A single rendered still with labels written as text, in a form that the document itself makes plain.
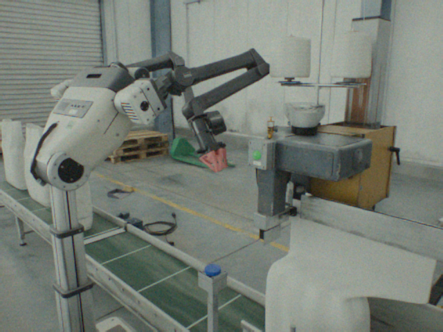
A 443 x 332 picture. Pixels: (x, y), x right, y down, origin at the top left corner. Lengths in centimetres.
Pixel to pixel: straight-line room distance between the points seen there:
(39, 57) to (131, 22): 249
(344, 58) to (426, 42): 504
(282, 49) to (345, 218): 68
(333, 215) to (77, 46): 814
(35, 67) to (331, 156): 792
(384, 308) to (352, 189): 50
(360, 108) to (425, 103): 479
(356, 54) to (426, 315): 97
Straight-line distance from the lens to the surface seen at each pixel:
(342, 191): 142
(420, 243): 123
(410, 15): 649
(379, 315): 166
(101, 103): 135
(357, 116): 158
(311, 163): 112
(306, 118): 125
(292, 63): 147
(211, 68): 142
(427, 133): 636
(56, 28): 887
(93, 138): 136
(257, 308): 198
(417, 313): 159
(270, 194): 123
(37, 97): 863
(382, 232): 125
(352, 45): 136
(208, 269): 135
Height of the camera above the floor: 153
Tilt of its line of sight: 14 degrees down
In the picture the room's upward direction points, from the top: straight up
